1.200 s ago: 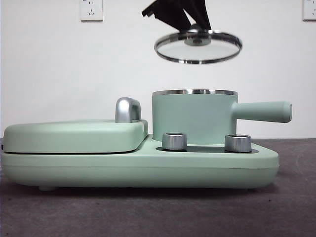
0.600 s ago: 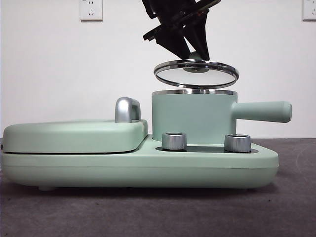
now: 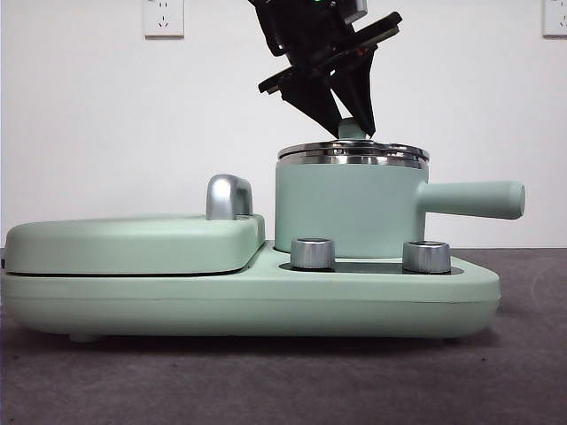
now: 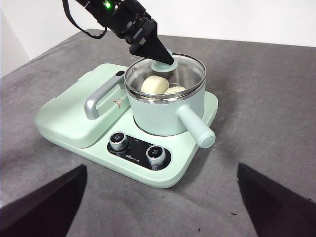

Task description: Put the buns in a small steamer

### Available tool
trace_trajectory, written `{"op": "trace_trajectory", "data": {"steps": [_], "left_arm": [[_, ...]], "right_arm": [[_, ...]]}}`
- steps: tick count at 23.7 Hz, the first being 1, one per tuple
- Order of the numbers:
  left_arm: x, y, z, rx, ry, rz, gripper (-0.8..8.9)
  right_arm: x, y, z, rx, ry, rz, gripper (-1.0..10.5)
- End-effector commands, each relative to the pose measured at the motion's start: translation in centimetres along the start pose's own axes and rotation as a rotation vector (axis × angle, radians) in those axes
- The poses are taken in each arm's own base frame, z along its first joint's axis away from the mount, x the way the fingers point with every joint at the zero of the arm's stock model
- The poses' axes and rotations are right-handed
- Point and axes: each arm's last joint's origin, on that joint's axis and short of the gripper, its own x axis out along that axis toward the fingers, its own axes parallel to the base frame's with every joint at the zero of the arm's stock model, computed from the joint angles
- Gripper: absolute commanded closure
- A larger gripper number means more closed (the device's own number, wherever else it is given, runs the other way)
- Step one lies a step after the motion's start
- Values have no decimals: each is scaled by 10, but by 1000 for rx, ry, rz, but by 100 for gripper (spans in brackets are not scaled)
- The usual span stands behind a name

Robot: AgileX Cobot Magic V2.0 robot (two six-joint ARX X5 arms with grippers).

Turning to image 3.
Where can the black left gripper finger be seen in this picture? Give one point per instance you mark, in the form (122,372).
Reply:
(363,93)
(312,102)

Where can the glass pot lid green knob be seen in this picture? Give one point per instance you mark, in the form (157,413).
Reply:
(350,148)

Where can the chrome control knob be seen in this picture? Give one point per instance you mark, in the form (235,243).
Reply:
(312,254)
(426,257)

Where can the mint green breakfast maker base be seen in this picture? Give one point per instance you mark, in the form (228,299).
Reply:
(266,305)

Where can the mint green griddle lid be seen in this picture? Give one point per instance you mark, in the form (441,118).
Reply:
(133,248)

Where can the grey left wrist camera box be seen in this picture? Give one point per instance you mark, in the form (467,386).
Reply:
(356,10)

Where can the white wall power outlet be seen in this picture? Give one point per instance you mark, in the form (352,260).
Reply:
(163,20)
(556,17)

